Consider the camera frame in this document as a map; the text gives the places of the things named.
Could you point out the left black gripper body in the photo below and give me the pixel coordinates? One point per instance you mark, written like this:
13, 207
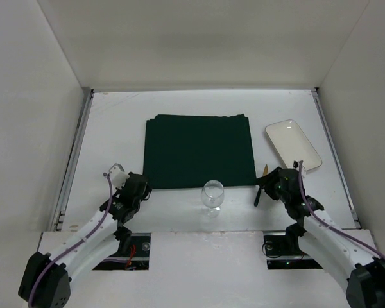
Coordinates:
141, 187

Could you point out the white rectangular plate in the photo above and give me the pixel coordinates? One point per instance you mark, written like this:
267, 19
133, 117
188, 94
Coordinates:
291, 144

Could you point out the dark green cloth placemat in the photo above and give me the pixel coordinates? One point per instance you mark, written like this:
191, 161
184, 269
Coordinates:
182, 152

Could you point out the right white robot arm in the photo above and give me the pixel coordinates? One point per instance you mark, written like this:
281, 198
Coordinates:
358, 268

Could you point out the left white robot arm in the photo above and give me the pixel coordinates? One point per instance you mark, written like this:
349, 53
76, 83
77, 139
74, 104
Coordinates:
48, 278

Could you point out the clear wine glass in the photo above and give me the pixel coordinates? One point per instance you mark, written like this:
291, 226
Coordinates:
212, 196

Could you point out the gold knife black handle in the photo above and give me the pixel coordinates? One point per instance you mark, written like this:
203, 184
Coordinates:
258, 195

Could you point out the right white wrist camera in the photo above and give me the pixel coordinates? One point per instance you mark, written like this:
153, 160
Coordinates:
303, 168

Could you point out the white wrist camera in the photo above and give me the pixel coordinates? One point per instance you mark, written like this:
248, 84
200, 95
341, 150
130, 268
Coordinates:
303, 168
118, 176

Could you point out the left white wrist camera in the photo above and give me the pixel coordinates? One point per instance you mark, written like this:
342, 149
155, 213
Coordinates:
118, 176

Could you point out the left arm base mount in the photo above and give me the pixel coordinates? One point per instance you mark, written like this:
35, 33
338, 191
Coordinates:
134, 257

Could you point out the right aluminium table rail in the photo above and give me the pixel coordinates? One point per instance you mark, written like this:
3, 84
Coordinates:
316, 98

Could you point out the aluminium table rail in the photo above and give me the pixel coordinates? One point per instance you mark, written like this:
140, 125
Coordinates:
316, 98
59, 208

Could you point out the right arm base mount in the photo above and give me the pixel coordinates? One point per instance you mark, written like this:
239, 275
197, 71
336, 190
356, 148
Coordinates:
280, 255

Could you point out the left aluminium table rail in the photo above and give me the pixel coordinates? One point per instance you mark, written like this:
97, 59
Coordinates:
59, 208

